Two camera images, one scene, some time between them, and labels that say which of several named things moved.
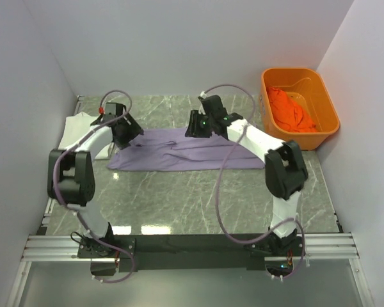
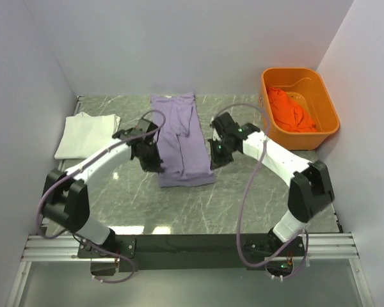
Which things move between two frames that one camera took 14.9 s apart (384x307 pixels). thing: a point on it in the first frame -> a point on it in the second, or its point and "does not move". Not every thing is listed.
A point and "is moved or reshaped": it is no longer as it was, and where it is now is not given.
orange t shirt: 288,115 does not move
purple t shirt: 174,150 is moved or reshaped
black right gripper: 192,130 -> 217,160
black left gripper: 134,130 -> 154,165
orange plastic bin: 297,105 does not move
